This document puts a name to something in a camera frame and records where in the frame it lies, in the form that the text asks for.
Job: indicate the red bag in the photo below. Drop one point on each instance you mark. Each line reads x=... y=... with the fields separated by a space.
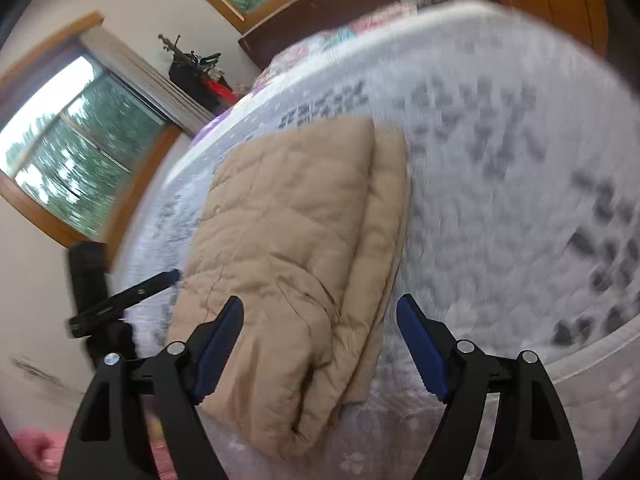
x=222 y=92

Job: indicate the purple floral bedsheet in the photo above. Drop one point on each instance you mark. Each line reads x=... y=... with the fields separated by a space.
x=215 y=125

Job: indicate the dark wooden headboard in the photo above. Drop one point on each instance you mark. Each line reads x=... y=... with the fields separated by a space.
x=320 y=15

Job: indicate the beige curtain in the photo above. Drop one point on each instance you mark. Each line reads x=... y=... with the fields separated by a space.
x=160 y=90

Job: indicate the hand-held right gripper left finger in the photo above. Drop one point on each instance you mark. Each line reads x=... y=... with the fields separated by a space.
x=220 y=355

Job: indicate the beige quilted jacket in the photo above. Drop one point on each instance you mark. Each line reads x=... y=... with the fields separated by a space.
x=290 y=240

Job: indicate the grey patterned blanket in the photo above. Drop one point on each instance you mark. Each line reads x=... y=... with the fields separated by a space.
x=500 y=185

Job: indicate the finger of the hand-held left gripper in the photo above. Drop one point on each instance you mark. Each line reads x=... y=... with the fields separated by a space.
x=150 y=287

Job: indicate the coat rack with dark clothes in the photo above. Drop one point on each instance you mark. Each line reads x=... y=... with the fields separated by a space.
x=192 y=72

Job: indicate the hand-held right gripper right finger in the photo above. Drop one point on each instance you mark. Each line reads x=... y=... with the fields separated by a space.
x=422 y=350

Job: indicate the large wooden framed window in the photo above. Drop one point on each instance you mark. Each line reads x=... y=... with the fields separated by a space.
x=75 y=160

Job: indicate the person's pink clothing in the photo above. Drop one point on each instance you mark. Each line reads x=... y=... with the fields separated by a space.
x=35 y=450

